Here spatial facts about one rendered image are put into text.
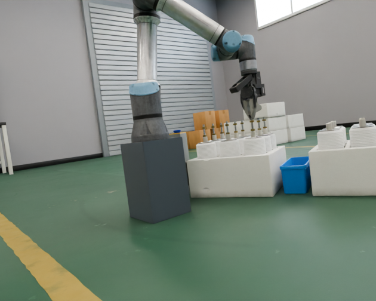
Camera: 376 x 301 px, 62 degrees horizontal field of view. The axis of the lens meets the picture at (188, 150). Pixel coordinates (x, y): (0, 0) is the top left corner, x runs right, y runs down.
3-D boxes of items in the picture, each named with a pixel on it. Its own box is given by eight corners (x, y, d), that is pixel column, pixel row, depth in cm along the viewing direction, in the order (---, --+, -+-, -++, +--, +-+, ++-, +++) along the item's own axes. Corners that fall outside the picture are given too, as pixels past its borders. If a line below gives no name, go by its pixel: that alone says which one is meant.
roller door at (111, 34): (104, 157, 612) (82, -5, 592) (102, 157, 622) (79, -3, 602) (221, 138, 810) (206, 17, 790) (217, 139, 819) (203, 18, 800)
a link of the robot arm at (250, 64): (247, 59, 133) (234, 64, 140) (248, 70, 134) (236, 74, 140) (259, 59, 137) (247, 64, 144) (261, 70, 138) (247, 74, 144)
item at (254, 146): (243, 179, 141) (238, 140, 140) (255, 175, 148) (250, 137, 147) (261, 180, 134) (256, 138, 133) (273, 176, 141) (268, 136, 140)
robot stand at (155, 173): (153, 224, 113) (142, 141, 111) (129, 217, 127) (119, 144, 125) (191, 211, 124) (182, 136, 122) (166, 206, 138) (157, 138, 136)
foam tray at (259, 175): (273, 197, 131) (268, 154, 130) (190, 197, 149) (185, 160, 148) (288, 179, 166) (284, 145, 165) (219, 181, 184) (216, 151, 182)
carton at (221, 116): (230, 126, 556) (228, 109, 554) (220, 127, 542) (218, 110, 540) (219, 127, 580) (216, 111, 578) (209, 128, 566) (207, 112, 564)
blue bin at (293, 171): (308, 193, 129) (305, 165, 129) (282, 194, 134) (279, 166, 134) (315, 179, 156) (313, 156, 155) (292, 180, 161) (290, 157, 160)
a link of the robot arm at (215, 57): (213, 39, 129) (239, 36, 130) (209, 46, 141) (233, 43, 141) (215, 58, 130) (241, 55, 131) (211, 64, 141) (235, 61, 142)
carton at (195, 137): (212, 146, 525) (210, 128, 523) (201, 148, 511) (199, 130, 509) (200, 147, 549) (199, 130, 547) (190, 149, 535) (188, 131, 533)
